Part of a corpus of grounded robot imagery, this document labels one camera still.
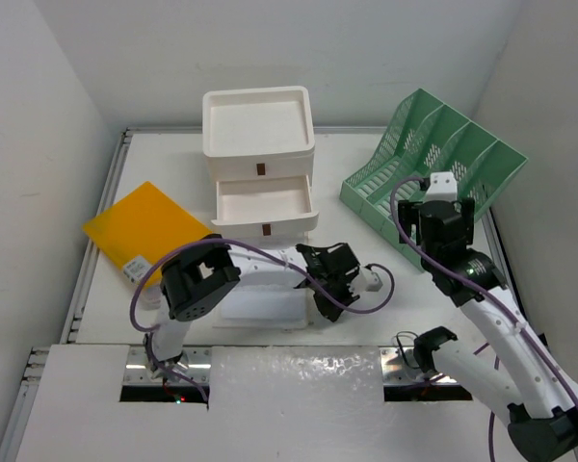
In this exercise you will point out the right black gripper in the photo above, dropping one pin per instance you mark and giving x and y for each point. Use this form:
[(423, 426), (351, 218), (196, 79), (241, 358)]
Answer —
[(407, 216)]

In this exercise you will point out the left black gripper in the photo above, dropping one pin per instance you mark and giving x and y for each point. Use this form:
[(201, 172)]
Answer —
[(348, 296)]

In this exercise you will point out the clear document sleeve with papers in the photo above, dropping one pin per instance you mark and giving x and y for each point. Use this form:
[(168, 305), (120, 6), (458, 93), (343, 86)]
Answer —
[(262, 307)]

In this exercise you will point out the white drawer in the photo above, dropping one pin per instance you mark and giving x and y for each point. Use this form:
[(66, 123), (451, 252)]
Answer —
[(247, 206)]

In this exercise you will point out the white drawer cabinet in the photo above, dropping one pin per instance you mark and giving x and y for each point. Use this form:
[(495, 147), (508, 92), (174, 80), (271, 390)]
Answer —
[(259, 133)]

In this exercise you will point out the yellow plastic folder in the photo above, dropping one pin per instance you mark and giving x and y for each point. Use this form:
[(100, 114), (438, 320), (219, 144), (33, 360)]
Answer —
[(139, 229)]

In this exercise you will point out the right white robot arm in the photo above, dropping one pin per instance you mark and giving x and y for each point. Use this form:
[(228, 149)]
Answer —
[(533, 397)]

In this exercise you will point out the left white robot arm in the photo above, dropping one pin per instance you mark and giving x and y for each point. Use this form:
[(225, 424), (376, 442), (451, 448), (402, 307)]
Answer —
[(254, 282)]

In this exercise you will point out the green file organizer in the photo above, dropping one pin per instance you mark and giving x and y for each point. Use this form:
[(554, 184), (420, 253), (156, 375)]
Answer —
[(424, 136)]

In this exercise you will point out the white foam board cover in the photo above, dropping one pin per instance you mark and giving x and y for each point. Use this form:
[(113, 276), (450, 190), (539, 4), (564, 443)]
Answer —
[(266, 404)]

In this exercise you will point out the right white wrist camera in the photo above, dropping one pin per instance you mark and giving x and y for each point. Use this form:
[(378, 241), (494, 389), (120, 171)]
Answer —
[(443, 186)]

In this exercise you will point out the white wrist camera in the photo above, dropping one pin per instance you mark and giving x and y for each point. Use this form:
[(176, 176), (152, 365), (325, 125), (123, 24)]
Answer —
[(443, 186), (366, 281)]

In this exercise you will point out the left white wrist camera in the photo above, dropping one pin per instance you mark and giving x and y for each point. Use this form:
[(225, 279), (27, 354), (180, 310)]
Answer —
[(366, 281)]

